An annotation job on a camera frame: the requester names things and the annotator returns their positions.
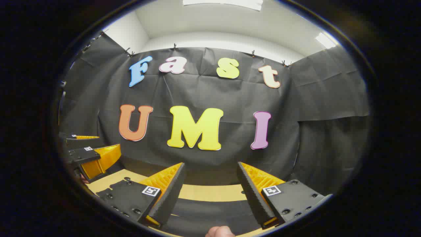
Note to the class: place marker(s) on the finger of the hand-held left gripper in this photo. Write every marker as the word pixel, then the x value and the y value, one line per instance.
pixel 82 142
pixel 98 159

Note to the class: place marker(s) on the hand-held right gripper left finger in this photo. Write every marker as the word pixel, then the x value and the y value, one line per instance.
pixel 172 194

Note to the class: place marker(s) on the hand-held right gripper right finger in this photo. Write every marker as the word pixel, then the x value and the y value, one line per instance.
pixel 251 194

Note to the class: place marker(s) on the black backdrop cloth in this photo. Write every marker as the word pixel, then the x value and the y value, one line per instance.
pixel 230 92

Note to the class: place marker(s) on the white ceiling light panel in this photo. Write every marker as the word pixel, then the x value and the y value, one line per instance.
pixel 325 40
pixel 223 3

